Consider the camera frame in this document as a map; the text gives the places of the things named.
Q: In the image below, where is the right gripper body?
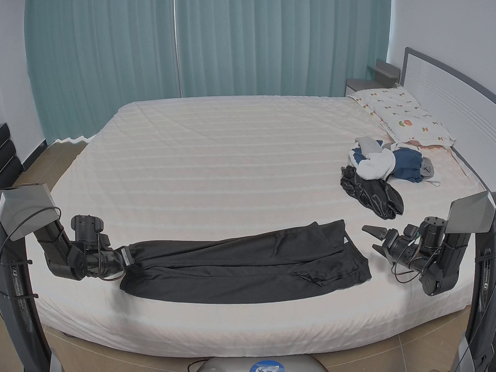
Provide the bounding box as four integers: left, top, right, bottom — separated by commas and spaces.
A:
382, 229, 409, 266

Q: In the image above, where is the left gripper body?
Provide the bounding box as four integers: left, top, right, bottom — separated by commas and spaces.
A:
115, 246, 136, 275

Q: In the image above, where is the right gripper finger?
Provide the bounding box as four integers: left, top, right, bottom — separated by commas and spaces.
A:
372, 244, 393, 262
361, 225, 389, 240

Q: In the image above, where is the black T-shirt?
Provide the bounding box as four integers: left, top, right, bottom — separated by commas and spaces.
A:
119, 219, 373, 304

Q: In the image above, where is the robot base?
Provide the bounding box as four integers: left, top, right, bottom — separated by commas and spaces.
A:
194, 354, 330, 372

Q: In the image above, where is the pile of clothes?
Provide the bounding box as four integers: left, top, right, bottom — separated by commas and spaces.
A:
347, 136, 435, 184

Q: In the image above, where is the black satin garment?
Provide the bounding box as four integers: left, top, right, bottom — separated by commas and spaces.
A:
340, 165, 405, 220

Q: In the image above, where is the white printed pillow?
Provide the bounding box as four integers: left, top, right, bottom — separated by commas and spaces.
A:
347, 88, 456, 146

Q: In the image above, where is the bed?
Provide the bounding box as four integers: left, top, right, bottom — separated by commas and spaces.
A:
29, 46, 496, 357

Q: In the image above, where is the grey bedside table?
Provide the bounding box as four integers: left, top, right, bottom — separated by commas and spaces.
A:
345, 58, 400, 97

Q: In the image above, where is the blue-green curtain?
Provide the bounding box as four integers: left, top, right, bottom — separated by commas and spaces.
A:
24, 0, 183, 145
174, 0, 393, 99

